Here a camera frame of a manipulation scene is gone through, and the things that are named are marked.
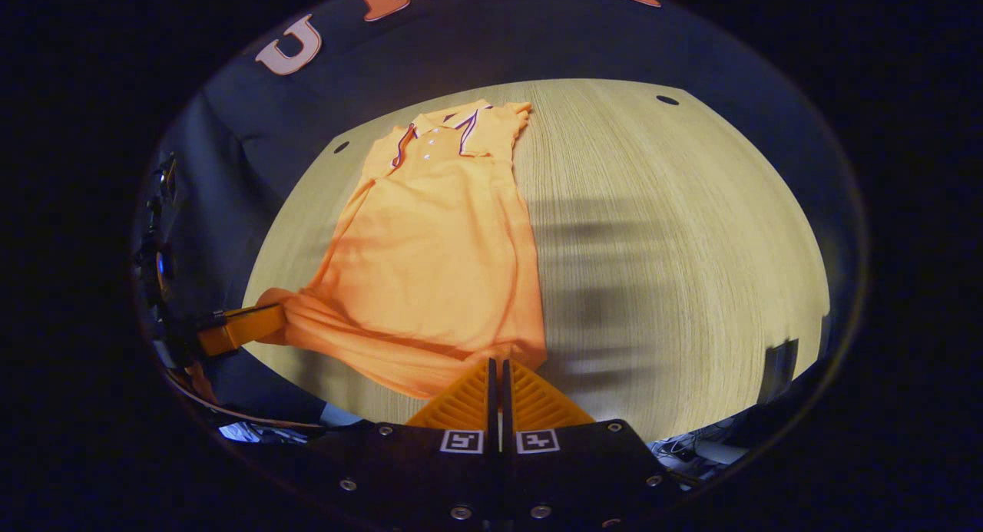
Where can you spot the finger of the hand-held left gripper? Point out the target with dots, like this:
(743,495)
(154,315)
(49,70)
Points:
(242,326)

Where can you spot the orange T-shirt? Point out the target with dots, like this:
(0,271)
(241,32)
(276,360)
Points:
(438,271)

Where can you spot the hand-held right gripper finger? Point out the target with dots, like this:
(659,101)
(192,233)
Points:
(507,401)
(491,401)

